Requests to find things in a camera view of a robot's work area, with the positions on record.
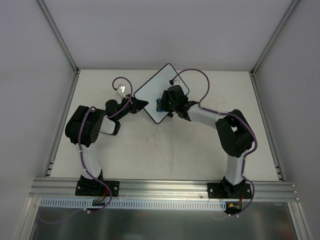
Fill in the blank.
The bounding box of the blue whiteboard eraser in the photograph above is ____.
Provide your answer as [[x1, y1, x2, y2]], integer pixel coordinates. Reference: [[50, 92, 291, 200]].
[[156, 98, 163, 113]]

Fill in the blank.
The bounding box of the black framed whiteboard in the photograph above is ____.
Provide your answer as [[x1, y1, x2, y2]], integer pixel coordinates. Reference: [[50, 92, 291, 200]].
[[133, 63, 178, 124]]

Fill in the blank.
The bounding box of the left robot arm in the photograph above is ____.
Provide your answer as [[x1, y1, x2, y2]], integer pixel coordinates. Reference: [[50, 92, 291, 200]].
[[65, 95, 148, 198]]

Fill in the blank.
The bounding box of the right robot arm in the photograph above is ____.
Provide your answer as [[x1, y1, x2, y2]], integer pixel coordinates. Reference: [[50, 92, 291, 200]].
[[156, 85, 257, 198]]

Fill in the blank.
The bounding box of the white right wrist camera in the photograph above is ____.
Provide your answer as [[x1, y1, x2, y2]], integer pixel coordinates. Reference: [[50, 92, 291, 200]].
[[169, 79, 181, 86]]

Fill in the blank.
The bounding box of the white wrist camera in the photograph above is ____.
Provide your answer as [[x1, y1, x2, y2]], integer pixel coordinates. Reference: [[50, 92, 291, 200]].
[[169, 79, 181, 86], [116, 84, 126, 98]]

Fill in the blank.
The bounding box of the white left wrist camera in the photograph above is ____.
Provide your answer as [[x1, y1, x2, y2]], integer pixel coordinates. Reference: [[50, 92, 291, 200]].
[[116, 84, 126, 98]]

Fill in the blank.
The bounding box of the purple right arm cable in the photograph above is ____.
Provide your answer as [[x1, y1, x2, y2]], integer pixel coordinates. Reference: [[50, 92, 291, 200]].
[[169, 68, 258, 217]]

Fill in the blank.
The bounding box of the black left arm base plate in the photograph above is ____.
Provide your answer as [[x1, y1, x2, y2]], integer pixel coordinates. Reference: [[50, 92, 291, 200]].
[[75, 178, 120, 197]]

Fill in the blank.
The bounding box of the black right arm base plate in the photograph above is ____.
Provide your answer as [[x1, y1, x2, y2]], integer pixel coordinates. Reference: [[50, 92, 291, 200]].
[[207, 181, 253, 200]]

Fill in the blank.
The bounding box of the left aluminium side rail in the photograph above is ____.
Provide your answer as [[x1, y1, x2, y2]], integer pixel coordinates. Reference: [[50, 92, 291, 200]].
[[42, 70, 80, 178]]

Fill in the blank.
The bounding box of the aluminium side rail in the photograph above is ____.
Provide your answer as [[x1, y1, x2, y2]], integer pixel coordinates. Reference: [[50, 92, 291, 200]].
[[42, 70, 80, 178], [249, 72, 286, 182]]

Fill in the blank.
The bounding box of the left aluminium frame post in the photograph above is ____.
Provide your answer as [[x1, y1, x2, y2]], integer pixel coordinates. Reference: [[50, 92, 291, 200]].
[[35, 0, 79, 73]]

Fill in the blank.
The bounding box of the aluminium frame post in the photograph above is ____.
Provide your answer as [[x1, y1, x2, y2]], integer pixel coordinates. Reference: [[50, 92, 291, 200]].
[[250, 0, 300, 76], [35, 0, 79, 73]]

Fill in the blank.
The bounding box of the aluminium mounting rail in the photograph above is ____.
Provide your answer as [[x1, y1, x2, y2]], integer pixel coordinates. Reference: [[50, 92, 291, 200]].
[[28, 177, 300, 202]]

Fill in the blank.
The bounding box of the right aluminium side rail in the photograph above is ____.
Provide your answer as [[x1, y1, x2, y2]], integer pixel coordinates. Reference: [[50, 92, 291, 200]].
[[249, 72, 286, 182]]

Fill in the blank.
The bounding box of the white slotted cable duct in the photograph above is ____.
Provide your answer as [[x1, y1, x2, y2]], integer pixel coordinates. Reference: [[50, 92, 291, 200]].
[[39, 197, 227, 212]]

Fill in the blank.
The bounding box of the right aluminium frame post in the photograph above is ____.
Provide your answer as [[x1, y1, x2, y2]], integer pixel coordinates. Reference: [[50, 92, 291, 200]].
[[250, 0, 300, 76]]

